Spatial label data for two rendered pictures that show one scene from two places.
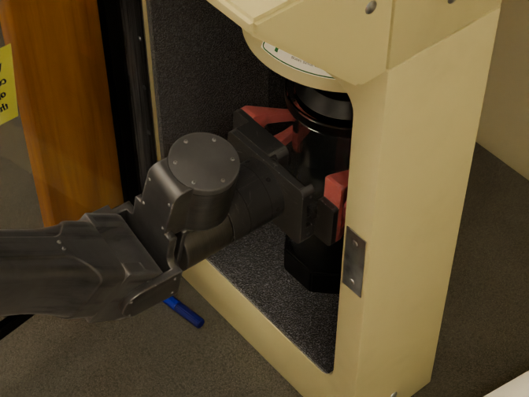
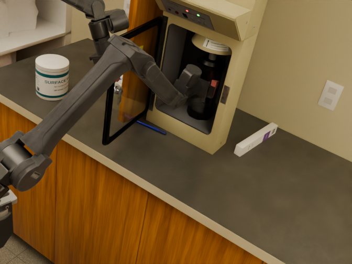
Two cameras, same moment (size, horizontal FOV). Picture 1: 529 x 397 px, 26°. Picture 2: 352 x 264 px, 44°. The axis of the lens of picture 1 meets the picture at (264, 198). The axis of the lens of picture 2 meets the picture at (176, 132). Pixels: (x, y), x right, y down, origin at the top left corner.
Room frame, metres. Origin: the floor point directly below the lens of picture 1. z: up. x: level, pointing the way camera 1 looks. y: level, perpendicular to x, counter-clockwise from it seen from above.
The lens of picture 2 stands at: (-0.60, 0.60, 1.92)
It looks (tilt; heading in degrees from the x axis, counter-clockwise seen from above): 34 degrees down; 337
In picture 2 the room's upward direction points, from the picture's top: 12 degrees clockwise
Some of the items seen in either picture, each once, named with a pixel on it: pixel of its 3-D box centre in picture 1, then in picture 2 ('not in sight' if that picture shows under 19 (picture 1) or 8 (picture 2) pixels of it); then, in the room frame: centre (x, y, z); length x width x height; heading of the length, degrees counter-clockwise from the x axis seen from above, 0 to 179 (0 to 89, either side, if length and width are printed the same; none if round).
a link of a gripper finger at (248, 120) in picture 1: (285, 142); not in sight; (0.75, -0.02, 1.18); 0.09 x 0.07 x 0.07; 130
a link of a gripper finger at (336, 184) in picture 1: (333, 182); (209, 84); (0.70, -0.06, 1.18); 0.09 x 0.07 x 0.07; 129
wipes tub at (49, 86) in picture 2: not in sight; (52, 77); (1.03, 0.48, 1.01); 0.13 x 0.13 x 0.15
